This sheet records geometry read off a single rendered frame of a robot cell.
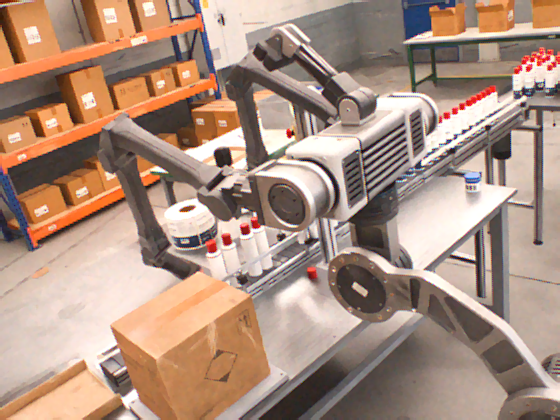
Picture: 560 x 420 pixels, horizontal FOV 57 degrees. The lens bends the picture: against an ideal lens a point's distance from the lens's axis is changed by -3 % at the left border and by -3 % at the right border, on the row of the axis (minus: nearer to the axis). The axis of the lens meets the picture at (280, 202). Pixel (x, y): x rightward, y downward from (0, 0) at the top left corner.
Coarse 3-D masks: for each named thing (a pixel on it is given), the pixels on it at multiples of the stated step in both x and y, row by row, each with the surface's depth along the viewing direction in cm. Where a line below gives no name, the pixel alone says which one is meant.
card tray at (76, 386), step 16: (80, 368) 168; (48, 384) 161; (64, 384) 163; (80, 384) 162; (96, 384) 161; (16, 400) 155; (32, 400) 159; (48, 400) 158; (64, 400) 156; (80, 400) 155; (96, 400) 154; (112, 400) 148; (0, 416) 153; (16, 416) 154; (32, 416) 152; (48, 416) 151; (64, 416) 150; (80, 416) 149; (96, 416) 146
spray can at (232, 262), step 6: (222, 234) 183; (228, 234) 182; (222, 240) 182; (228, 240) 182; (222, 246) 184; (228, 246) 182; (234, 246) 183; (222, 252) 184; (228, 252) 183; (234, 252) 183; (228, 258) 184; (234, 258) 184; (228, 264) 185; (234, 264) 185; (228, 270) 186; (234, 282) 187
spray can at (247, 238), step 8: (248, 224) 187; (248, 232) 187; (240, 240) 189; (248, 240) 187; (248, 248) 188; (256, 248) 191; (248, 256) 190; (256, 256) 191; (256, 264) 191; (256, 272) 192
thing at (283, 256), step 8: (416, 176) 250; (400, 184) 245; (344, 224) 219; (288, 248) 209; (296, 248) 207; (304, 248) 206; (272, 256) 205; (280, 256) 204; (288, 256) 203; (280, 264) 198; (248, 272) 197; (264, 272) 195; (248, 280) 192; (256, 280) 191; (240, 288) 188; (120, 352) 166; (104, 360) 164; (112, 360) 163; (120, 360) 162; (112, 368) 159; (120, 368) 159
